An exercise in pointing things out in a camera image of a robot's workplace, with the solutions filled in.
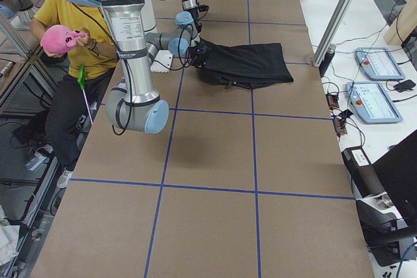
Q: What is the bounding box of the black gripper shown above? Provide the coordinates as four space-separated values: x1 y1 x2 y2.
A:
188 42 209 68
187 7 202 31

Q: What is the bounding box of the black graphic t-shirt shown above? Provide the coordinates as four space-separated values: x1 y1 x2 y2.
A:
195 39 294 90

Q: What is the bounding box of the green pink stick tool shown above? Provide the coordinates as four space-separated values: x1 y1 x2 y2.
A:
77 64 93 124

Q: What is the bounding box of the person in yellow shirt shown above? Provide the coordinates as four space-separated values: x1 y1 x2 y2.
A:
31 0 118 189

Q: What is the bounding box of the pink plush toy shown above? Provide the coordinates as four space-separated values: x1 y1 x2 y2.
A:
42 25 85 53

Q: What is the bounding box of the orange black electronics board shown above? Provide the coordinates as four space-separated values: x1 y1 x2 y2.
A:
325 92 347 138

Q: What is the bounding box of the near blue teach pendant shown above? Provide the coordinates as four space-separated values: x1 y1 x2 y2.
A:
345 81 403 124

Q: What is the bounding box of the blue teach pendant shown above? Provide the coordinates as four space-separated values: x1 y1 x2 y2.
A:
345 81 403 124
355 47 405 81

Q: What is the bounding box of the far blue teach pendant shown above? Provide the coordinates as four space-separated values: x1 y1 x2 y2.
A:
355 47 405 81

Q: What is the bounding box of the black box with label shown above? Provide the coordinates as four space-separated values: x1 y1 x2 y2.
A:
341 146 384 197

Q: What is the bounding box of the black monitor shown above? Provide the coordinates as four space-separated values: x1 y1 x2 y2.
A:
373 132 416 226

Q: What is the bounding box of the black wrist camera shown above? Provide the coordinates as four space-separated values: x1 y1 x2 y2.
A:
198 5 210 13

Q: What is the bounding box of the white pedestal column base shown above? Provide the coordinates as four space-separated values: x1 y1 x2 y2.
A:
141 0 173 73

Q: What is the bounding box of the aluminium frame post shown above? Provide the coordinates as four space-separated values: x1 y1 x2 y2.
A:
311 0 352 67

